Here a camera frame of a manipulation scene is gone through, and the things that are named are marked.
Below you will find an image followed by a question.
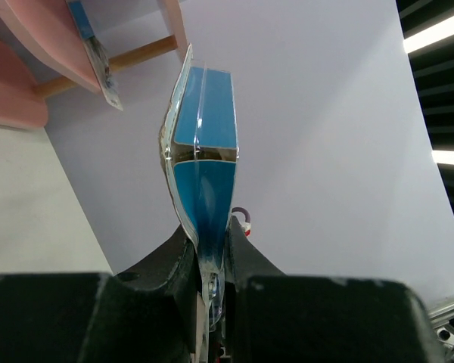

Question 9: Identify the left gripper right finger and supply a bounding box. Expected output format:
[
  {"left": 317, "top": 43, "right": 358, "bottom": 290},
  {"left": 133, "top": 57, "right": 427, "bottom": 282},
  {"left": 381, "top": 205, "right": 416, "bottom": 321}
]
[{"left": 225, "top": 217, "right": 285, "bottom": 362}]

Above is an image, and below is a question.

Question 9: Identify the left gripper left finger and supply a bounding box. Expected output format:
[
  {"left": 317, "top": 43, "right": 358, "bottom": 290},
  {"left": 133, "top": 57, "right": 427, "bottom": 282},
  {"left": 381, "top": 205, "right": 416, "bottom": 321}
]
[{"left": 115, "top": 227, "right": 201, "bottom": 352}]

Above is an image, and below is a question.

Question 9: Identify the blue razor blister pack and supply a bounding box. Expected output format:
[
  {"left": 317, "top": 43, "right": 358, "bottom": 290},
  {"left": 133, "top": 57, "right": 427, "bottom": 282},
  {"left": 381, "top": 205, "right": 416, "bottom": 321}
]
[{"left": 157, "top": 43, "right": 240, "bottom": 334}]

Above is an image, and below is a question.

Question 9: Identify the pink three-tier shelf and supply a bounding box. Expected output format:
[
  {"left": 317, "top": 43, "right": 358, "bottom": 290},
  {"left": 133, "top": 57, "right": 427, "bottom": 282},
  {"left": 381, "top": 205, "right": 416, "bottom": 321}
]
[{"left": 0, "top": 0, "right": 190, "bottom": 132}]

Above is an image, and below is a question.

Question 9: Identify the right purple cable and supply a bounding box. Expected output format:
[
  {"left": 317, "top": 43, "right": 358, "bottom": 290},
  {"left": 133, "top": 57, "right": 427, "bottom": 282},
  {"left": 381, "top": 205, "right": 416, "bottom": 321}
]
[{"left": 230, "top": 206, "right": 253, "bottom": 239}]

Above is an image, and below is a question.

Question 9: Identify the aluminium rail frame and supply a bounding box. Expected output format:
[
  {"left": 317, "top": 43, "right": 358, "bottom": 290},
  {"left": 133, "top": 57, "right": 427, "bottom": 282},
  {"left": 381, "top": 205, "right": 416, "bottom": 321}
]
[{"left": 428, "top": 296, "right": 454, "bottom": 362}]

